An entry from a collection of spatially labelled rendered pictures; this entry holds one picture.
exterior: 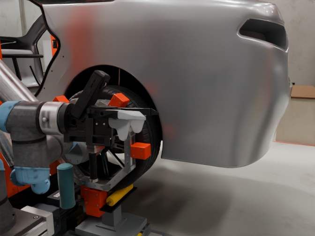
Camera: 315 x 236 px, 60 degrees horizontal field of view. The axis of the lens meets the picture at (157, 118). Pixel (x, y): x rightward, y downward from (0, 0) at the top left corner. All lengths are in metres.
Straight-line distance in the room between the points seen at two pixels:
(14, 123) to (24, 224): 0.46
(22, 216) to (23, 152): 0.45
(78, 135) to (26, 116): 0.12
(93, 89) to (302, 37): 9.12
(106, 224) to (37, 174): 1.38
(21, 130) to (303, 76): 9.19
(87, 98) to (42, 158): 0.19
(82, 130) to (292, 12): 9.20
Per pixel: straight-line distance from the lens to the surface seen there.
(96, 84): 0.58
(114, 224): 2.00
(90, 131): 0.59
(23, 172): 0.70
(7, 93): 0.83
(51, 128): 0.63
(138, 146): 1.48
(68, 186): 1.71
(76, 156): 1.54
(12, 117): 0.67
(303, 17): 9.60
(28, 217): 1.08
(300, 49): 9.53
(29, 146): 0.67
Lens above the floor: 1.35
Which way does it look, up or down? 12 degrees down
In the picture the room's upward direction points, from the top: straight up
